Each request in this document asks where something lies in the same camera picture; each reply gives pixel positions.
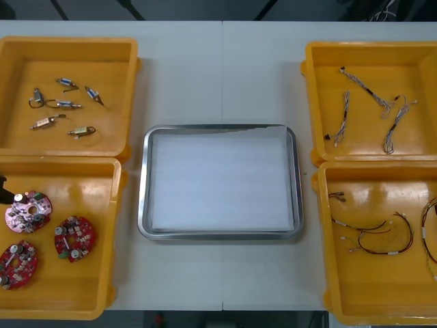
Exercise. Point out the round red circuit board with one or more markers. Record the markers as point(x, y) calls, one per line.
point(29, 212)
point(17, 264)
point(74, 239)

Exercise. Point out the group of metal solenoids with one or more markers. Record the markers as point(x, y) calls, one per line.
point(65, 103)

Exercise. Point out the yellow-orange plastic bin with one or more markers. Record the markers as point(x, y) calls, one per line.
point(112, 136)
point(375, 290)
point(368, 143)
point(85, 283)

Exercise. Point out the blue label metal solenoid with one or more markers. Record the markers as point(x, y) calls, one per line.
point(91, 93)

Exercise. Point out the steel tray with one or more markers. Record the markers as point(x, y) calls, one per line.
point(143, 205)

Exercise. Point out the black stand leg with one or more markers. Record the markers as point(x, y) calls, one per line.
point(265, 10)
point(59, 10)
point(132, 10)

